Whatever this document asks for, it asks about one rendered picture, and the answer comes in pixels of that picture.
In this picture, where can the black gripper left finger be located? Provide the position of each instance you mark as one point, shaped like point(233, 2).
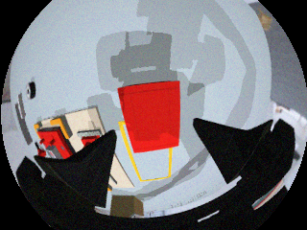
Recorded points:
point(86, 171)

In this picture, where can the red hood shell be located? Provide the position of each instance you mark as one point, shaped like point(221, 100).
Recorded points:
point(151, 112)

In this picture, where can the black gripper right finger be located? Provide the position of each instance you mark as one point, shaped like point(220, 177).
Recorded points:
point(230, 148)

